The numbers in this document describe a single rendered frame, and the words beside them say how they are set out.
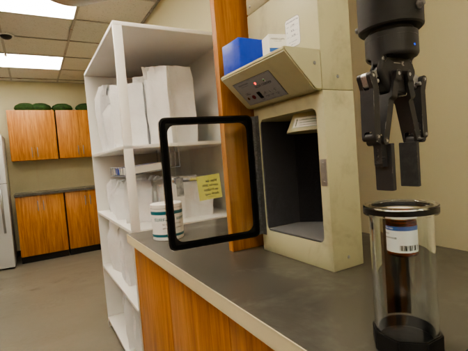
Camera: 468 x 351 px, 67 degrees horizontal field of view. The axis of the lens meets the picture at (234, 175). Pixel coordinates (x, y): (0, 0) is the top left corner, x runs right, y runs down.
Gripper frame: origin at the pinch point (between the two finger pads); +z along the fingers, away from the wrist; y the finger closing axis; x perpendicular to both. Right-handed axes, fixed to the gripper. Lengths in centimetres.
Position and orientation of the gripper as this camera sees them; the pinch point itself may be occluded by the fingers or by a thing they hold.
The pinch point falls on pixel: (398, 168)
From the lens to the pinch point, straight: 60.0
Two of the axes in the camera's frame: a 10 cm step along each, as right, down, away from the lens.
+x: 4.9, 0.0, -8.7
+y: -8.7, 0.9, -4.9
